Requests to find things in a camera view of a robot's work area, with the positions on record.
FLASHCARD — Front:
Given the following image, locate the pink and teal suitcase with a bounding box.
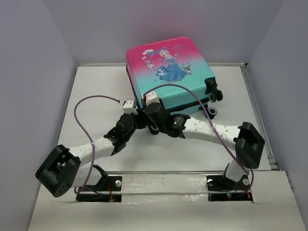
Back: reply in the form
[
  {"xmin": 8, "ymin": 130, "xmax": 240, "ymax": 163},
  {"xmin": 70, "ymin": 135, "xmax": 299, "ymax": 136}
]
[{"xmin": 126, "ymin": 37, "xmax": 223, "ymax": 119}]

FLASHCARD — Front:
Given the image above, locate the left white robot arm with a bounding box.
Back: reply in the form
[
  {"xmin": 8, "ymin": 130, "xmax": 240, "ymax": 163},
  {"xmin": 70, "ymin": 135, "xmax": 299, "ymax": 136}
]
[{"xmin": 35, "ymin": 110, "xmax": 147, "ymax": 197}]

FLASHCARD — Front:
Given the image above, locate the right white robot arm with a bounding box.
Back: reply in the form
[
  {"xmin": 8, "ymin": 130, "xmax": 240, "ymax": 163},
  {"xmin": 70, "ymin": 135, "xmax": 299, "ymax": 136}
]
[{"xmin": 144, "ymin": 103, "xmax": 265, "ymax": 189}]

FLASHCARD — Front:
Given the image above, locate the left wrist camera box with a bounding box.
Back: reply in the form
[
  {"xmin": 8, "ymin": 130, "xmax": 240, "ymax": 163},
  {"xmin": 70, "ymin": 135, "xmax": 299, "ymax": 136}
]
[{"xmin": 122, "ymin": 98, "xmax": 138, "ymax": 115}]

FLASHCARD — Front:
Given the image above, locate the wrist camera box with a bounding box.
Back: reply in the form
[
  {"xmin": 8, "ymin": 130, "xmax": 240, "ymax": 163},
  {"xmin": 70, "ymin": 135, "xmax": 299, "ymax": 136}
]
[
  {"xmin": 122, "ymin": 98, "xmax": 138, "ymax": 115},
  {"xmin": 141, "ymin": 90, "xmax": 160, "ymax": 107}
]

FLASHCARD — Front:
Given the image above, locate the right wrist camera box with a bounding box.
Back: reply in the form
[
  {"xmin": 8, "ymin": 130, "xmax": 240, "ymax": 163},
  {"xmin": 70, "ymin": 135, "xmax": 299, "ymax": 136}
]
[{"xmin": 141, "ymin": 90, "xmax": 160, "ymax": 107}]

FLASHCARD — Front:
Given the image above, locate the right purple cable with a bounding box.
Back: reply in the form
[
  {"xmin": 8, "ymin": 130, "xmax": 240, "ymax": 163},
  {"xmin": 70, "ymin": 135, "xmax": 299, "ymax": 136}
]
[{"xmin": 144, "ymin": 84, "xmax": 255, "ymax": 200}]

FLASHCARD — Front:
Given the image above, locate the purple cable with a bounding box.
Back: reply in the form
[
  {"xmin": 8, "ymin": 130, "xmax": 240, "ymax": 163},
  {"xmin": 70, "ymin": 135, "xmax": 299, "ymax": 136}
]
[
  {"xmin": 144, "ymin": 84, "xmax": 255, "ymax": 200},
  {"xmin": 73, "ymin": 95, "xmax": 126, "ymax": 199}
]

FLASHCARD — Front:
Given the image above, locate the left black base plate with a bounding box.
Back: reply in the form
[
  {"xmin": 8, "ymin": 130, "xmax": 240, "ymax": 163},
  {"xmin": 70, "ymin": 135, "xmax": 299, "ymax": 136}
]
[{"xmin": 76, "ymin": 175, "xmax": 122, "ymax": 203}]

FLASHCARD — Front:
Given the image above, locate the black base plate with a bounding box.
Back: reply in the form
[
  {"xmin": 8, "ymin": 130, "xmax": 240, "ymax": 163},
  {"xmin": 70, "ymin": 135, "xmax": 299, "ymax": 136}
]
[
  {"xmin": 76, "ymin": 175, "xmax": 122, "ymax": 203},
  {"xmin": 205, "ymin": 175, "xmax": 253, "ymax": 202}
]

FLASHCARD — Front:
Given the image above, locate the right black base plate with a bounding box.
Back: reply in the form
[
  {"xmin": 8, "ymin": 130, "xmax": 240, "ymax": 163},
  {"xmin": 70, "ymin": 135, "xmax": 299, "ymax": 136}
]
[{"xmin": 205, "ymin": 175, "xmax": 253, "ymax": 202}]

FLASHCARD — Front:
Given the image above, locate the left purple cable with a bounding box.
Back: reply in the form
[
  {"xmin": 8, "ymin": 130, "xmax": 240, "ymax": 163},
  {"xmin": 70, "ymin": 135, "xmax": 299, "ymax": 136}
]
[{"xmin": 73, "ymin": 95, "xmax": 126, "ymax": 199}]

